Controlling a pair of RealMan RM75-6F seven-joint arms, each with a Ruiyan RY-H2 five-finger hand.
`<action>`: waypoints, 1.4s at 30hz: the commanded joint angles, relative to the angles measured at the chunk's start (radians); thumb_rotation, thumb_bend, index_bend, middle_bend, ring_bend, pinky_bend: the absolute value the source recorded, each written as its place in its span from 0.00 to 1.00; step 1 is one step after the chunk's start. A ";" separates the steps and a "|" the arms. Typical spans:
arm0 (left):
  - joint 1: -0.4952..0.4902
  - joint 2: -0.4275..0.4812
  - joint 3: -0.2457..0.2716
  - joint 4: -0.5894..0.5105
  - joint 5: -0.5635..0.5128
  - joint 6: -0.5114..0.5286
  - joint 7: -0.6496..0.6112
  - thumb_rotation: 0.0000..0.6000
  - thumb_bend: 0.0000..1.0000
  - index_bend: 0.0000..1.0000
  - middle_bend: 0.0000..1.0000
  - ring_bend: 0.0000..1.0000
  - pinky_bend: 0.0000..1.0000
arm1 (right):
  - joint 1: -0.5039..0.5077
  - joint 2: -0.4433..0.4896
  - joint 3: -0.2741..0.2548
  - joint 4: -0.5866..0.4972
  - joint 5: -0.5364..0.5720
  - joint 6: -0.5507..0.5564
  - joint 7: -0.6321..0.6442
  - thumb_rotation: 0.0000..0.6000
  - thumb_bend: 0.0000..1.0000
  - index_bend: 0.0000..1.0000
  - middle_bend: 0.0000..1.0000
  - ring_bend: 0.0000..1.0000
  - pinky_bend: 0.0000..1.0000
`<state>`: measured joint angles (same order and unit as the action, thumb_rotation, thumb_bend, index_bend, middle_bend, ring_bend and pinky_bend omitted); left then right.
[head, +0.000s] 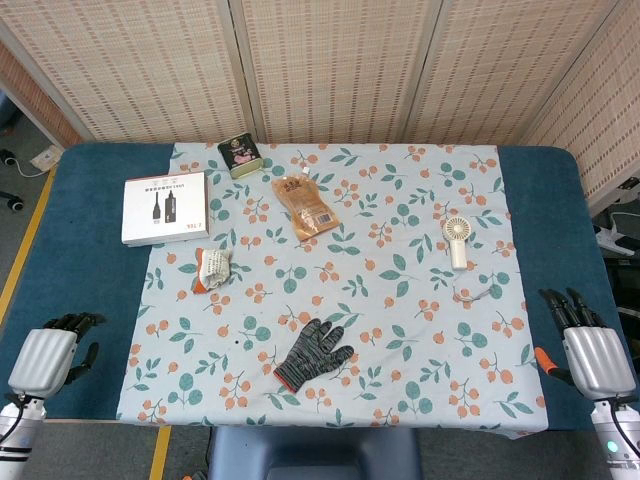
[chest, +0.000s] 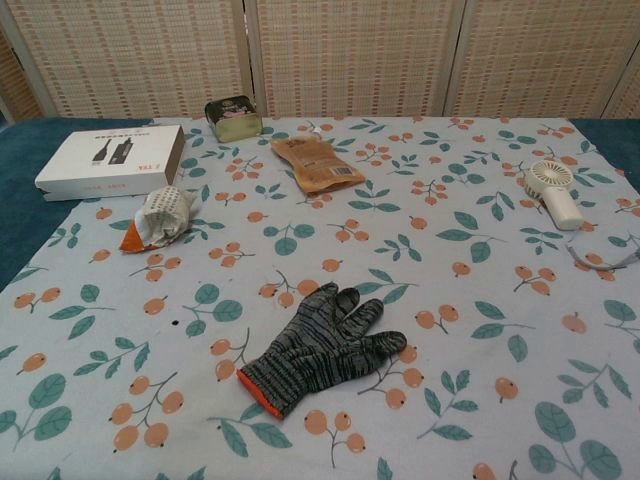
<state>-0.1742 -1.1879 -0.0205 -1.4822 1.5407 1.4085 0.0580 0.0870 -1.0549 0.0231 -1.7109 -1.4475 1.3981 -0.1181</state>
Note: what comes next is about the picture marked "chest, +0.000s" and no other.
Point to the brown snack pouch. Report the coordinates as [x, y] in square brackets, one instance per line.
[312, 160]

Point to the woven bamboo folding screen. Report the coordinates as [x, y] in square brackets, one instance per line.
[350, 55]

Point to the floral printed tablecloth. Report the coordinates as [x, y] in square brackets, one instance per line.
[400, 225]

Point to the dark green tin can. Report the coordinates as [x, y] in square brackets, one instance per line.
[232, 122]

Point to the white cardboard product box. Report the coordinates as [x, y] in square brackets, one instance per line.
[110, 150]

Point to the gray knitted work glove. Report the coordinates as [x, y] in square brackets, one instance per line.
[320, 345]

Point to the white handheld fan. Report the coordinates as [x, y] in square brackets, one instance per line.
[557, 200]

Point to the crumpled white orange wrapper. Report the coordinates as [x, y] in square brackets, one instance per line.
[162, 215]

